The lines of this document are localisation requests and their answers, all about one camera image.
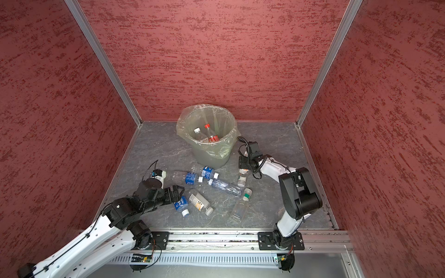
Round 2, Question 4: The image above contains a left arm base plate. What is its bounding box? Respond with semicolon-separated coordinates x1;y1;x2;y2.
135;231;170;250

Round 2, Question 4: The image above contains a right aluminium corner post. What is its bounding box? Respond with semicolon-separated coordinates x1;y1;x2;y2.
296;0;363;129

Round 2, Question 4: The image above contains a red white label bottle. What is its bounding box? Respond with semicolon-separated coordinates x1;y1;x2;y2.
194;127;209;143

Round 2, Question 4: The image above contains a small blue label bottle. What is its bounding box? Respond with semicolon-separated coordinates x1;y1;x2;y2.
174;196;190;217

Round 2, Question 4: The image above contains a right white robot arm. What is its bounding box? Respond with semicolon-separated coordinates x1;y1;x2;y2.
237;136;323;250

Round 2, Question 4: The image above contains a slim clear blue bottle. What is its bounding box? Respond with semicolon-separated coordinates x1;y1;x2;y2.
207;178;242;196

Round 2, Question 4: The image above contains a left aluminium corner post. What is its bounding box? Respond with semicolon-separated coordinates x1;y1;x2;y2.
64;0;143;129

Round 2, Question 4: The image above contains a clear plastic bin liner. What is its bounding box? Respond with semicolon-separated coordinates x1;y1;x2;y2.
175;104;241;159

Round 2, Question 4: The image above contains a blue label bottle left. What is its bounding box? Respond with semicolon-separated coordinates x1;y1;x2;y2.
173;171;203;186

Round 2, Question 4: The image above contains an aluminium corner post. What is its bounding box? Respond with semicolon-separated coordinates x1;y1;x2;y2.
296;0;363;129
64;0;143;129

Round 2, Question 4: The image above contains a red label cola bottle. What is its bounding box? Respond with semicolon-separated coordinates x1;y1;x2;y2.
205;124;220;143

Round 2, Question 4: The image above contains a green cap clear bottle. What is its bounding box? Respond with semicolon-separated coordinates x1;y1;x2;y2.
229;188;253;222

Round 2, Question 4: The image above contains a white label square bottle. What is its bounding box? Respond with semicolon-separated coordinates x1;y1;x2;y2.
238;169;249;188

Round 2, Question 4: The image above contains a white slotted cable duct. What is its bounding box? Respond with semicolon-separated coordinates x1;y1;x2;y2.
108;253;278;268

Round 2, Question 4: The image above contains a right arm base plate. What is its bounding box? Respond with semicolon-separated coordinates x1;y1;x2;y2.
257;231;305;251

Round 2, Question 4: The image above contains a blue label bottle upper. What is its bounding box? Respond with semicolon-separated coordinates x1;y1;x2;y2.
191;165;219;180

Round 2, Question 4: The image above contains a yellow label clear bottle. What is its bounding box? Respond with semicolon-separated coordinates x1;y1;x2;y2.
187;189;214;216

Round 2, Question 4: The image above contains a green plastic waste bin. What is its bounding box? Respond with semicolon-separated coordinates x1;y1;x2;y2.
180;105;238;170

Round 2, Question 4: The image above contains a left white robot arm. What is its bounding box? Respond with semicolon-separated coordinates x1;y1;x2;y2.
17;178;185;278

